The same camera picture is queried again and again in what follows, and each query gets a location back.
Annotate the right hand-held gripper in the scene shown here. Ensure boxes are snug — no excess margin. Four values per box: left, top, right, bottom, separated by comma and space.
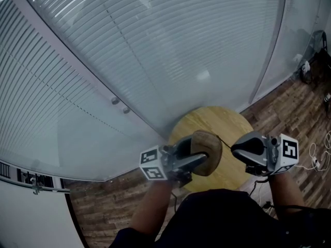
230, 130, 300, 177

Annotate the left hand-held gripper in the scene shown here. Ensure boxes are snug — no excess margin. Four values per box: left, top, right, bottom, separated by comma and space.
139, 135, 209, 189

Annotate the tan cloth pouch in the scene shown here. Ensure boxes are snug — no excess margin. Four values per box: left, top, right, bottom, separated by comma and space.
190, 130, 232, 177

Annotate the person's left forearm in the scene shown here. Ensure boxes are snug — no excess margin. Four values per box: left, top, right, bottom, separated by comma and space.
130, 179, 177, 239

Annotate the person's right forearm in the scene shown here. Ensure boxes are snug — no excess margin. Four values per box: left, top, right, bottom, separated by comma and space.
268, 173, 306, 217

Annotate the person's dark shirt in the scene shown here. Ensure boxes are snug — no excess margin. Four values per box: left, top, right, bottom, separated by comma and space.
108, 189, 331, 248

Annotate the black folding chair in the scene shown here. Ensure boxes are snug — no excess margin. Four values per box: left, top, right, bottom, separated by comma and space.
309, 29, 331, 70

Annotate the metal glass door clamp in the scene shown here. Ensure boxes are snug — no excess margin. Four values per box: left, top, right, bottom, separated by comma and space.
30, 183, 44, 196

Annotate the white floor cable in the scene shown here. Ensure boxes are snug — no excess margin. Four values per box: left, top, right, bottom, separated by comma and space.
293, 130, 331, 173

